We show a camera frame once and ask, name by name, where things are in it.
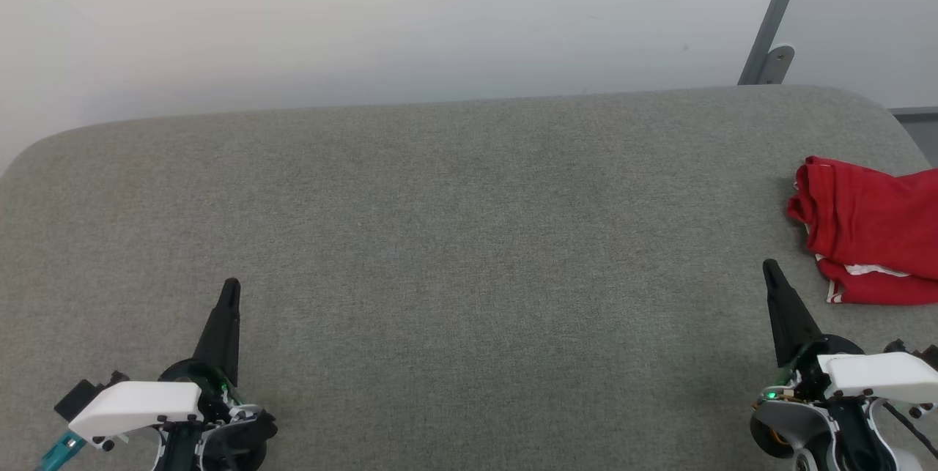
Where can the red basketball jersey white sleeves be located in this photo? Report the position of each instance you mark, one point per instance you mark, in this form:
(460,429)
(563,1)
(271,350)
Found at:
(872,222)

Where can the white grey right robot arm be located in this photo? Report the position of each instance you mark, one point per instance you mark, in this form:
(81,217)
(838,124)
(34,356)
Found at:
(813,420)

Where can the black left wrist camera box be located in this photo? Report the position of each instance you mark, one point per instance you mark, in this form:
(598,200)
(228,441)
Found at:
(73,399)

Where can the grey skirting strip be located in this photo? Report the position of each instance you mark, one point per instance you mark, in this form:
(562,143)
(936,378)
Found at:
(920,113)

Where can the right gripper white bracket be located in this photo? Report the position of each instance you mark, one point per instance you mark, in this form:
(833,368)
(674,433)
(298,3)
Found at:
(879,376)

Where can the grey metal post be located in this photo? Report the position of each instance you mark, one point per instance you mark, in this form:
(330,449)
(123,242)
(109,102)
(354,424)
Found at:
(777,9)

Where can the round grey metal bracket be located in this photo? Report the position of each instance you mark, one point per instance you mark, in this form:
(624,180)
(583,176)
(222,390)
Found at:
(778,61)

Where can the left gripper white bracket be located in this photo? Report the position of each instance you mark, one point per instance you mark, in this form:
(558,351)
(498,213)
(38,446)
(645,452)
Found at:
(139,405)

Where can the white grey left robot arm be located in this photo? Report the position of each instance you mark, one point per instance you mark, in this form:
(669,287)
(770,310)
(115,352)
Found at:
(242,442)

